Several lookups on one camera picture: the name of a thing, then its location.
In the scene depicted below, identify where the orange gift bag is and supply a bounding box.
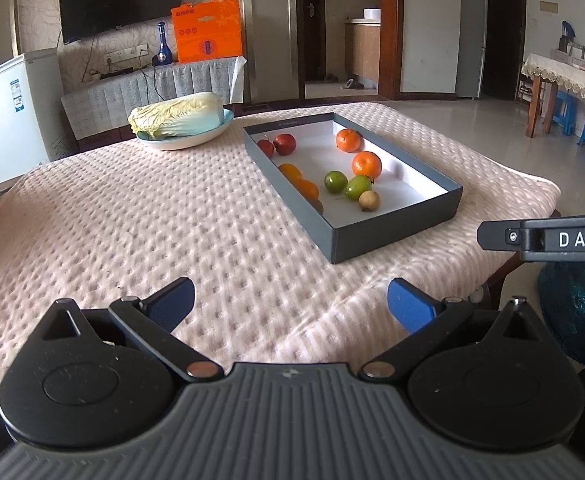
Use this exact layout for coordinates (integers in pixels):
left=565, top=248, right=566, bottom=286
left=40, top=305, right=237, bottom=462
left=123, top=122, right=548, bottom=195
left=171, top=0, right=244, bottom=64

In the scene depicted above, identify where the brown kiwi fruit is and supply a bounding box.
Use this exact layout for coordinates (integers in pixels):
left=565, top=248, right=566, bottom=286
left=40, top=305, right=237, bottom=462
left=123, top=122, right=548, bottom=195
left=308, top=198, right=324, bottom=214

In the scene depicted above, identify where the green tomato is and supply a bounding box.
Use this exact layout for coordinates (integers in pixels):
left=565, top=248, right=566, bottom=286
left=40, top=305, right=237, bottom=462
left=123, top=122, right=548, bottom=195
left=345, top=176, right=373, bottom=202

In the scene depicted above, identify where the napa cabbage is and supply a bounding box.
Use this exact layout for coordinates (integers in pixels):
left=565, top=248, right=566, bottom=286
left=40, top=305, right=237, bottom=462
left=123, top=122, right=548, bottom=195
left=128, top=92, right=224, bottom=140

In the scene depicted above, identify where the pink quilted table cover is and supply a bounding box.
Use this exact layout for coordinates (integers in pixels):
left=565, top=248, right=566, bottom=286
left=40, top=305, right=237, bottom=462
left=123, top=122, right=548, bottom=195
left=0, top=102, right=561, bottom=382

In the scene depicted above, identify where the teal plastic bag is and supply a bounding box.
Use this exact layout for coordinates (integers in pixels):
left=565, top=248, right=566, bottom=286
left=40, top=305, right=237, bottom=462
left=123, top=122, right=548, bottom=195
left=537, top=262, right=585, bottom=365

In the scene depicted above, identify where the yellow orange lemon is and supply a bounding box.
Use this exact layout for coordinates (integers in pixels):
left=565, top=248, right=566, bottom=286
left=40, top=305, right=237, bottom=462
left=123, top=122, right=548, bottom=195
left=278, top=162, right=303, bottom=183

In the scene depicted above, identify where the blue glass bottle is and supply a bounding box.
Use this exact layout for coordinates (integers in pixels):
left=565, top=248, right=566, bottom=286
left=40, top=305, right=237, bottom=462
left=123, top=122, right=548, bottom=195
left=151, top=21, right=173, bottom=66

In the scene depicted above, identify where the small orange tangerine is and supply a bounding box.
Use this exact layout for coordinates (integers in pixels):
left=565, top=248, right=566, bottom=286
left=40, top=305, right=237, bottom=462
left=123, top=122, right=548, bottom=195
left=292, top=179, right=320, bottom=200

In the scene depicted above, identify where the tan round fruit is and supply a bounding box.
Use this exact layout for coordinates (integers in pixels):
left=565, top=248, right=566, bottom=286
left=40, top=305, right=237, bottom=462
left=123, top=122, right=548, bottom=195
left=358, top=190, right=381, bottom=212

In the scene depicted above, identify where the green lime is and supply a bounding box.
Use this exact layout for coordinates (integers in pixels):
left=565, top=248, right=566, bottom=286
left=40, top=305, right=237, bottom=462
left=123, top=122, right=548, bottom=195
left=324, top=170, right=349, bottom=194

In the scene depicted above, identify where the lace covered side table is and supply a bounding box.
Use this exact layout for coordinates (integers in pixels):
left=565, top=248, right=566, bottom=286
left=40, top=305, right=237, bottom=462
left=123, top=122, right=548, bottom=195
left=521, top=53, right=585, bottom=138

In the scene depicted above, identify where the grey cloth covered cabinet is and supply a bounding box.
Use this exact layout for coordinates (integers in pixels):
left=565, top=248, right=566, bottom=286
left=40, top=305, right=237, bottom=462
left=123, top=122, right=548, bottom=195
left=61, top=56, right=247, bottom=140

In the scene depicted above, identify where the white chest freezer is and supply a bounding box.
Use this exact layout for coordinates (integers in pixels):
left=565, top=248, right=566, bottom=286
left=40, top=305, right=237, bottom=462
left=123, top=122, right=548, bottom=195
left=0, top=49, right=78, bottom=184

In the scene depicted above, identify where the grey refrigerator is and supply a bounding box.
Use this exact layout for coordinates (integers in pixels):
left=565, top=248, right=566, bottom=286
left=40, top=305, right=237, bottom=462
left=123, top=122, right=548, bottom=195
left=455, top=0, right=488, bottom=100

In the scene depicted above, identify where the large orange tangerine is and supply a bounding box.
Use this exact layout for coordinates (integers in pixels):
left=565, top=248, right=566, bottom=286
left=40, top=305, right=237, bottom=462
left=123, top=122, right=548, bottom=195
left=351, top=151, right=383, bottom=182

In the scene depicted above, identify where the small red tomato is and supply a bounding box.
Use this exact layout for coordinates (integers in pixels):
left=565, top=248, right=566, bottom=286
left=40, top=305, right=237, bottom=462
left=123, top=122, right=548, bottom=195
left=257, top=139, right=275, bottom=158

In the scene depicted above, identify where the red apple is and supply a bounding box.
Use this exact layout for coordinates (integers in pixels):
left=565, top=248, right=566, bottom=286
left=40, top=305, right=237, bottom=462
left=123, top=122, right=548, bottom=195
left=273, top=133, right=297, bottom=156

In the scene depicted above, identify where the wooden kitchen cabinet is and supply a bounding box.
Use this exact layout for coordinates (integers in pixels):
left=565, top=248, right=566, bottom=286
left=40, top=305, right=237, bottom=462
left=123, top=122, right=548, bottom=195
left=345, top=20, right=381, bottom=89

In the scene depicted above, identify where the light blue plate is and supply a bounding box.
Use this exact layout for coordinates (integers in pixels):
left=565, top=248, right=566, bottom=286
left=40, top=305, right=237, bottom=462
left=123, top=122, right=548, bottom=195
left=136, top=108, right=235, bottom=151

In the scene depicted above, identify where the grey cardboard tray box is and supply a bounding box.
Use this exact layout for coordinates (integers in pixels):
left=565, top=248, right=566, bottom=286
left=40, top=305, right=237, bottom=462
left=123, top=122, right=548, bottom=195
left=244, top=113, right=463, bottom=263

